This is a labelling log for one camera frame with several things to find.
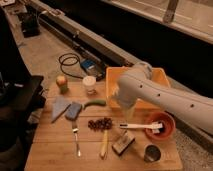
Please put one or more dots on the yellow plastic bin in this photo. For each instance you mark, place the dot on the yellow plastic bin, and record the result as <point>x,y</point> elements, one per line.
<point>112,75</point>

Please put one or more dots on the silver metal fork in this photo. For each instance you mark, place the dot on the silver metal fork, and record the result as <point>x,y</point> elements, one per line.
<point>75,131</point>

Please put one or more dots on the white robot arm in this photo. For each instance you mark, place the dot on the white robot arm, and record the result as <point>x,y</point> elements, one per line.
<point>135,83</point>

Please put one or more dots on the white dish brush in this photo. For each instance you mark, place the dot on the white dish brush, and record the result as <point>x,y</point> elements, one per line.
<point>153,126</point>

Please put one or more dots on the metal cup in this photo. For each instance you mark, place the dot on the metal cup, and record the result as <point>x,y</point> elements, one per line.
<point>152,153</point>

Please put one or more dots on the blue black device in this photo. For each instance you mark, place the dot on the blue black device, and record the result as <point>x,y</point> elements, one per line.
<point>92,69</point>

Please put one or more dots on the terracotta bowl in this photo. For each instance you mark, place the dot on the terracotta bowl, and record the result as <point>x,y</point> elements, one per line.
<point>168,126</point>

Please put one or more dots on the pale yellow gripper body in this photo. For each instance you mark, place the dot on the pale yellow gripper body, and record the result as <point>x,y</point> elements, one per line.
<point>128,113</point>

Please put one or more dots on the wooden block eraser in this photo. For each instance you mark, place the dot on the wooden block eraser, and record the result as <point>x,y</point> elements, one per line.
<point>123,142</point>

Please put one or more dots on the black chair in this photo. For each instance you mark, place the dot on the black chair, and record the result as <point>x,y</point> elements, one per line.
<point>19,97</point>

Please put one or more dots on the bunch of dark grapes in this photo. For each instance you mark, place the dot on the bunch of dark grapes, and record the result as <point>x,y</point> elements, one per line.
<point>100,124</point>

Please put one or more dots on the green chili pepper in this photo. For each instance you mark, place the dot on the green chili pepper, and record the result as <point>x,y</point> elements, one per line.
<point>97,102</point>

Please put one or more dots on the black box on floor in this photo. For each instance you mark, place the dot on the black box on floor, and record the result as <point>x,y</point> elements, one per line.
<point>29,25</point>

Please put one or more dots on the blue sponge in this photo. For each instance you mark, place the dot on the blue sponge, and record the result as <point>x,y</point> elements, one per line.
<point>73,111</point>

